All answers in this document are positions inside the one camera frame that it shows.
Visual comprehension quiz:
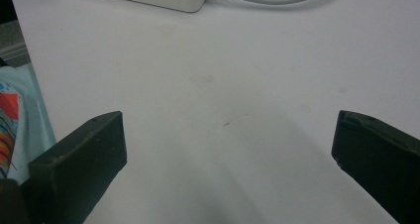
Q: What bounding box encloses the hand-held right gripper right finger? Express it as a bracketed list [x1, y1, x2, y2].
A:
[331, 109, 420, 224]

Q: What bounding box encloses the light blue printed shirt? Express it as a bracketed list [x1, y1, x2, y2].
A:
[0, 63, 57, 185]

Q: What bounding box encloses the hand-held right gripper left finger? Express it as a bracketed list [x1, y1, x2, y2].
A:
[27, 110, 128, 224]

